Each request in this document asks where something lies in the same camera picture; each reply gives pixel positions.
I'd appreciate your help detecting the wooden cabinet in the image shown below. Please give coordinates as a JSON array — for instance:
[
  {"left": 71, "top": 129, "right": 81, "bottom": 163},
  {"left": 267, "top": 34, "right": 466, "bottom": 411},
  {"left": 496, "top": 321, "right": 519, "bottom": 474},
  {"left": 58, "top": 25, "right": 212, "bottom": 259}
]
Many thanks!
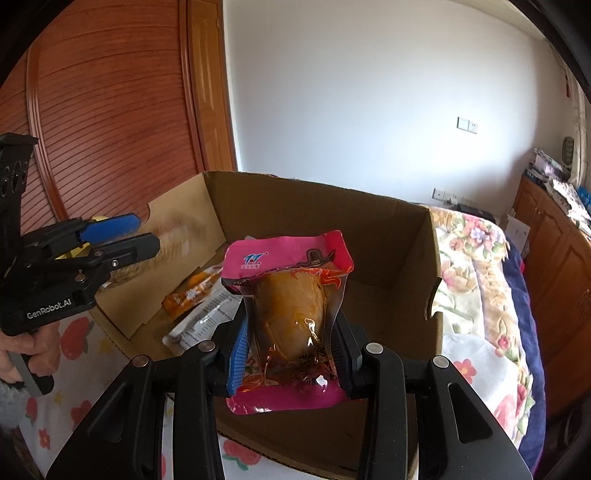
[{"left": 510, "top": 178, "right": 591, "bottom": 416}]

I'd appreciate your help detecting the white carton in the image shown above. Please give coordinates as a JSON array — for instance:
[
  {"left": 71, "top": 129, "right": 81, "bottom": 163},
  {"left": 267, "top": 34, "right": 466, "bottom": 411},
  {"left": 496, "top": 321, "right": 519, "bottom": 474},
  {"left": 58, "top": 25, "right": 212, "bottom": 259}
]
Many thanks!
[{"left": 501, "top": 212, "right": 532, "bottom": 259}]

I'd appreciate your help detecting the floral blanket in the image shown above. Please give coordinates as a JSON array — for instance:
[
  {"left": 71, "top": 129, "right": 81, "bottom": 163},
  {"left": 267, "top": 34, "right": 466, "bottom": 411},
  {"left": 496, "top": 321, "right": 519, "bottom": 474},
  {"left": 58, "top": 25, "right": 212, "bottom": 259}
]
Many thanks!
[{"left": 429, "top": 205, "right": 543, "bottom": 462}]

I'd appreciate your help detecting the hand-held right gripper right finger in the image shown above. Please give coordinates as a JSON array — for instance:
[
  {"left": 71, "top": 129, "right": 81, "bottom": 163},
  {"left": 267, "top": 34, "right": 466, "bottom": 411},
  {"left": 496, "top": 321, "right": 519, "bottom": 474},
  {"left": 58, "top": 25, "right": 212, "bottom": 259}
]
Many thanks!
[{"left": 329, "top": 313, "right": 534, "bottom": 480}]

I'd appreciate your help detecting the stack of boxes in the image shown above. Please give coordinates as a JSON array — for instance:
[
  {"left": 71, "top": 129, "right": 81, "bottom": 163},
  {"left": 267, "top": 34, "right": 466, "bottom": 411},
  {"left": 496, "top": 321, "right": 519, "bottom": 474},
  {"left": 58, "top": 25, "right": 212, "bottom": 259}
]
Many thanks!
[{"left": 524, "top": 148, "right": 571, "bottom": 185}]

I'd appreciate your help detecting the orange snack packet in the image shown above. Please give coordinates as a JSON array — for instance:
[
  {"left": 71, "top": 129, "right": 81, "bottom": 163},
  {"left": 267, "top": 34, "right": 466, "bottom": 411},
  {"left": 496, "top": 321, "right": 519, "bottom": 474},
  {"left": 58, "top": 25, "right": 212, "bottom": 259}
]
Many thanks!
[{"left": 161, "top": 270, "right": 222, "bottom": 320}]

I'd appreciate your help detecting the strawberry print tablecloth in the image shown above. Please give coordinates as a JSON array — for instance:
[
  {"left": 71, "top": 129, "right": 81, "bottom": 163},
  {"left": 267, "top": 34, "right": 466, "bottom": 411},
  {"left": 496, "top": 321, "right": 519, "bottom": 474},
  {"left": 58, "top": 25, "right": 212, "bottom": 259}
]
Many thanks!
[{"left": 0, "top": 314, "right": 532, "bottom": 480}]

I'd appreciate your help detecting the long white snack packet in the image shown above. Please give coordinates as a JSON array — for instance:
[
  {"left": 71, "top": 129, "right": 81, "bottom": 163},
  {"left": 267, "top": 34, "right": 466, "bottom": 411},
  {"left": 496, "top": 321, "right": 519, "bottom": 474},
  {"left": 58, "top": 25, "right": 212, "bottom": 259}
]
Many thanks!
[{"left": 163, "top": 295, "right": 245, "bottom": 355}]

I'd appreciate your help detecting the person's left hand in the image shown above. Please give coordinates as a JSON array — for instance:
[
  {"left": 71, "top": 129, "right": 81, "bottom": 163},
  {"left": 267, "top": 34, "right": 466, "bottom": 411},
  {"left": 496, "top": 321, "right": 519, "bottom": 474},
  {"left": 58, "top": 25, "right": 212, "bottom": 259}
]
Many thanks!
[{"left": 0, "top": 318, "right": 62, "bottom": 385}]

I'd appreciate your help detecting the patterned curtain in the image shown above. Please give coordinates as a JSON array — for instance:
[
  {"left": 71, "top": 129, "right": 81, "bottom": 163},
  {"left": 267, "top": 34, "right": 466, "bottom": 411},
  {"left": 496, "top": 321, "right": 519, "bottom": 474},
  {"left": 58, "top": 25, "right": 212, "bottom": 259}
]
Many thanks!
[{"left": 566, "top": 65, "right": 591, "bottom": 185}]

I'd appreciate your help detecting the patterned folded cloth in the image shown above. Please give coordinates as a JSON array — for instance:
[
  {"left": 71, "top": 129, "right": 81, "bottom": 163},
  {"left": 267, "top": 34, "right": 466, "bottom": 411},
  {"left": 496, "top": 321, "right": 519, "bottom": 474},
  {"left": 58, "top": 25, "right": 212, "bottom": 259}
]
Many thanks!
[{"left": 547, "top": 178, "right": 591, "bottom": 236}]

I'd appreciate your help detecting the white wall socket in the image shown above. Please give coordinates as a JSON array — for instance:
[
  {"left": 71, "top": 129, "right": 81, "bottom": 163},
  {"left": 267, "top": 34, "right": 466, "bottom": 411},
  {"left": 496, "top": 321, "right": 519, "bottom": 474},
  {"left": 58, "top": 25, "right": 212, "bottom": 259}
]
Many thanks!
[{"left": 431, "top": 187, "right": 478, "bottom": 208}]

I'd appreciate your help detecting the brown cardboard box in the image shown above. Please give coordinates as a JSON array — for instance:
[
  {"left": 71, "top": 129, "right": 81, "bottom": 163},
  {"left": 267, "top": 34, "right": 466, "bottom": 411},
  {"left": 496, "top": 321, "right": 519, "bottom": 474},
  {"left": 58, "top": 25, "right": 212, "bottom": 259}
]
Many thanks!
[{"left": 88, "top": 171, "right": 444, "bottom": 480}]

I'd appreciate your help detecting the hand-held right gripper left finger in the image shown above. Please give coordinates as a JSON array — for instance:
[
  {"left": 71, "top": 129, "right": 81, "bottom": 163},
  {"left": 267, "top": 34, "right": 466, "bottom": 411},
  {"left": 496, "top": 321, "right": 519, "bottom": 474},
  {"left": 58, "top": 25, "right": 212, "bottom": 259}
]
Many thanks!
[{"left": 44, "top": 300, "right": 254, "bottom": 480}]

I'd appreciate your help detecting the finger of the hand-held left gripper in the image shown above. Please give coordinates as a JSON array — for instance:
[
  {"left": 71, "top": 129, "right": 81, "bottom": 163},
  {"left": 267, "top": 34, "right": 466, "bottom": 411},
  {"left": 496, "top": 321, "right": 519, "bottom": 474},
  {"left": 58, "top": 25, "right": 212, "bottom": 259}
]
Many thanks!
[
  {"left": 22, "top": 212, "right": 142, "bottom": 260},
  {"left": 27, "top": 232, "right": 162, "bottom": 295}
]

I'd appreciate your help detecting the wooden door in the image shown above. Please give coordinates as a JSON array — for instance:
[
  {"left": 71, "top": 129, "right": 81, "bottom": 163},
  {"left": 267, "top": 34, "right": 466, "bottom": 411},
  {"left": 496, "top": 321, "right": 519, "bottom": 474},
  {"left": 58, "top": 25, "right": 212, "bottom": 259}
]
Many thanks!
[{"left": 187, "top": 0, "right": 238, "bottom": 174}]

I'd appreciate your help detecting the wooden louvered wardrobe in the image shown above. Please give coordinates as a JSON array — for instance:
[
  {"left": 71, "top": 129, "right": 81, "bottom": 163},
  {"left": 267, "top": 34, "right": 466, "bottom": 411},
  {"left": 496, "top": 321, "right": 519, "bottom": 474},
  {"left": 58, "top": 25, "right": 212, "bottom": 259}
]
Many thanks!
[{"left": 0, "top": 0, "right": 204, "bottom": 241}]

